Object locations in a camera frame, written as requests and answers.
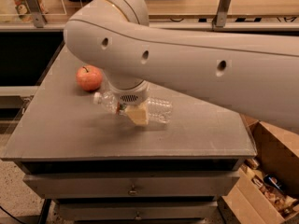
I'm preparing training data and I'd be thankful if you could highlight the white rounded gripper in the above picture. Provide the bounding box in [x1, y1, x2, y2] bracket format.
[107, 75, 149, 126]

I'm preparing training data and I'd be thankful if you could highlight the clear plastic water bottle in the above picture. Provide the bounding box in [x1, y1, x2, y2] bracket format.
[93, 91, 173, 124]

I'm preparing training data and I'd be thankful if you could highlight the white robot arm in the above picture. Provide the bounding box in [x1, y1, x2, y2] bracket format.
[64, 0, 299, 132]

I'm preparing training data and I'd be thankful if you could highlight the red apple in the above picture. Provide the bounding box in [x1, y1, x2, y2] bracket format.
[76, 65, 103, 91]

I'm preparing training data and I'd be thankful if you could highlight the grey metal drawer cabinet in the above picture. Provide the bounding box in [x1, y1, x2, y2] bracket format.
[1, 49, 256, 224]

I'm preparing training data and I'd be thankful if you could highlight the upper drawer with knob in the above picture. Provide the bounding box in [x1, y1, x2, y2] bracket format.
[23, 171, 239, 199]

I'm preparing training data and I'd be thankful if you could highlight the drawer with knob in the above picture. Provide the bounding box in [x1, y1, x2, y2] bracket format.
[57, 202, 218, 221]
[23, 171, 239, 199]

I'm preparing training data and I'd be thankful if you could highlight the lower drawer with knob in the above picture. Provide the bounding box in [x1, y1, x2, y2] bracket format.
[57, 202, 218, 221]

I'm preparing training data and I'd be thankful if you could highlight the cardboard box with snacks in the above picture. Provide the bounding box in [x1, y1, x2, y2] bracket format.
[223, 116, 299, 224]

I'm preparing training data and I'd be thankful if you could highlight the right metal bracket post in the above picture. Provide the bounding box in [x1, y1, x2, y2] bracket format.
[213, 0, 232, 28]

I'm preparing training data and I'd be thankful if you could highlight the metal bracket post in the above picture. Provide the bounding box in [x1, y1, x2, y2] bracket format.
[26, 0, 46, 28]
[213, 0, 232, 28]

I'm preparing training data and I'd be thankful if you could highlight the left metal bracket post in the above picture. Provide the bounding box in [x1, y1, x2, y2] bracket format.
[26, 0, 46, 28]

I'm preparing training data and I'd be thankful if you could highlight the black floor cable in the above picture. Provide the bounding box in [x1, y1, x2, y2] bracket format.
[0, 205, 26, 224]

